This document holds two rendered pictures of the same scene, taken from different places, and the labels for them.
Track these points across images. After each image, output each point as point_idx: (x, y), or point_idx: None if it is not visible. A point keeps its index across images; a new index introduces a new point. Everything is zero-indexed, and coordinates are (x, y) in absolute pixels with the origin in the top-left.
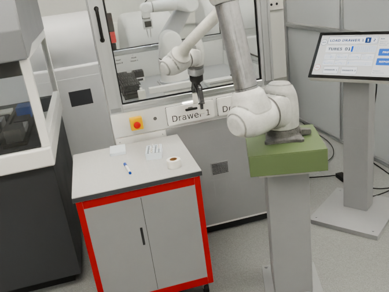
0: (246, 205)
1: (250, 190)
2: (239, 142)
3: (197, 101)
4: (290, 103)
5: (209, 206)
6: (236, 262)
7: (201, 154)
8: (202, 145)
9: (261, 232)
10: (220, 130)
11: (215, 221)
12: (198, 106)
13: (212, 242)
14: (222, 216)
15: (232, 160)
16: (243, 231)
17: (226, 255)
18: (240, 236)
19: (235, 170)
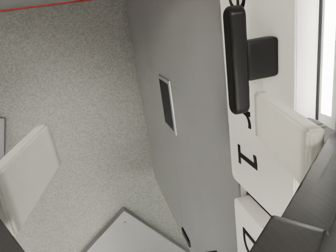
0: (149, 126)
1: (158, 148)
2: (197, 193)
3: (262, 141)
4: None
5: (140, 51)
6: (28, 77)
7: (177, 60)
8: (188, 73)
9: (114, 133)
10: (213, 162)
11: (134, 56)
12: (7, 155)
13: (101, 40)
14: (138, 73)
15: (177, 145)
16: (124, 102)
17: (53, 62)
18: (110, 95)
19: (168, 140)
